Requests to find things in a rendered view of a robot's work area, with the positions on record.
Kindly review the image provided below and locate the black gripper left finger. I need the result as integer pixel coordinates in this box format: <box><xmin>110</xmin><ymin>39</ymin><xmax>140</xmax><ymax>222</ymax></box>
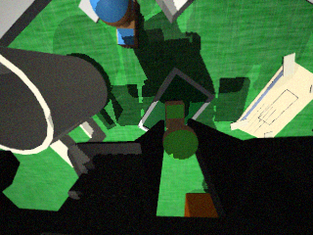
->
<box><xmin>67</xmin><ymin>119</ymin><xmax>165</xmax><ymax>215</ymax></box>

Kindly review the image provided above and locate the rubber stamp with blue handle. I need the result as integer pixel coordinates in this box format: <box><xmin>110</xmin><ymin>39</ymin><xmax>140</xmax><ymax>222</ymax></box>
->
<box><xmin>89</xmin><ymin>0</ymin><xmax>139</xmax><ymax>49</ymax></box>

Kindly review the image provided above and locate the light grey rectangular bar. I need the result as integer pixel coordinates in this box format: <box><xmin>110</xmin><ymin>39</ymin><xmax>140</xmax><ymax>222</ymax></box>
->
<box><xmin>0</xmin><ymin>0</ymin><xmax>52</xmax><ymax>47</ymax></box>

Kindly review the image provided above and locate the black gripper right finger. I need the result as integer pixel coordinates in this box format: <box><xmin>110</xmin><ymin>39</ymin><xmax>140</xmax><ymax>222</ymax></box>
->
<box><xmin>187</xmin><ymin>118</ymin><xmax>313</xmax><ymax>217</ymax></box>

